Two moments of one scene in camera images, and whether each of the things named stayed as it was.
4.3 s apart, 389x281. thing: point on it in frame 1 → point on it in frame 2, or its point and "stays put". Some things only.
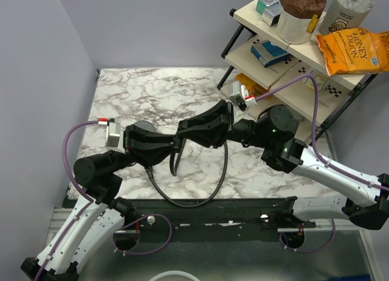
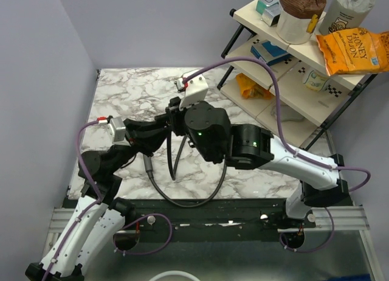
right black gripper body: [230, 122] → [178, 117]
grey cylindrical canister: [349, 9] stays put
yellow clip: [312, 24] stays put
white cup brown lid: [301, 10] stays put
